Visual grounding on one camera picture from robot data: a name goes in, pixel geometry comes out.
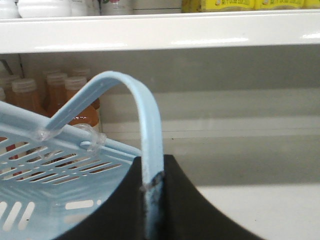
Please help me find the yellow pear drink bottle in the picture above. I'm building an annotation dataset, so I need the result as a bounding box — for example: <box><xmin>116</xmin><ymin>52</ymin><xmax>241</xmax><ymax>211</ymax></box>
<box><xmin>254</xmin><ymin>0</ymin><xmax>304</xmax><ymax>11</ymax></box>
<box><xmin>200</xmin><ymin>0</ymin><xmax>255</xmax><ymax>12</ymax></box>

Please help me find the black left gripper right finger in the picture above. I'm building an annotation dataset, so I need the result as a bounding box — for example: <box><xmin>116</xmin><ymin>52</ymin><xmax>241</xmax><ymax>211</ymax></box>
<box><xmin>161</xmin><ymin>154</ymin><xmax>262</xmax><ymax>240</ymax></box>

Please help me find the light blue plastic basket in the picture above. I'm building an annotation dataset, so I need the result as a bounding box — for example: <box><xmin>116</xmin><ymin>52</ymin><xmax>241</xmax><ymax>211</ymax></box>
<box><xmin>0</xmin><ymin>71</ymin><xmax>164</xmax><ymax>240</ymax></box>

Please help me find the orange drink bottle white cap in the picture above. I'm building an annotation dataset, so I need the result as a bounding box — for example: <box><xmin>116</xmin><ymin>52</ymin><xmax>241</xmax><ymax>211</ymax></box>
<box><xmin>46</xmin><ymin>72</ymin><xmax>68</xmax><ymax>117</ymax></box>
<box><xmin>11</xmin><ymin>78</ymin><xmax>48</xmax><ymax>117</ymax></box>
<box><xmin>65</xmin><ymin>76</ymin><xmax>100</xmax><ymax>130</ymax></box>

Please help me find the white metal shelving unit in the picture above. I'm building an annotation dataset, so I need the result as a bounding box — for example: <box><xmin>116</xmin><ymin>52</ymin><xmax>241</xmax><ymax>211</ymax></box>
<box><xmin>0</xmin><ymin>10</ymin><xmax>320</xmax><ymax>240</ymax></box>

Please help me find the white plastic drink bottle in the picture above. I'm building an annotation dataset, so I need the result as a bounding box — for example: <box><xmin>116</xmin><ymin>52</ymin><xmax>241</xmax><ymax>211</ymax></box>
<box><xmin>17</xmin><ymin>0</ymin><xmax>72</xmax><ymax>18</ymax></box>

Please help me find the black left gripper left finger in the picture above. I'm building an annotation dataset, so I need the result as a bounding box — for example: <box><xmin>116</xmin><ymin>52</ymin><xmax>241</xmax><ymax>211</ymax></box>
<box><xmin>57</xmin><ymin>157</ymin><xmax>145</xmax><ymax>240</ymax></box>

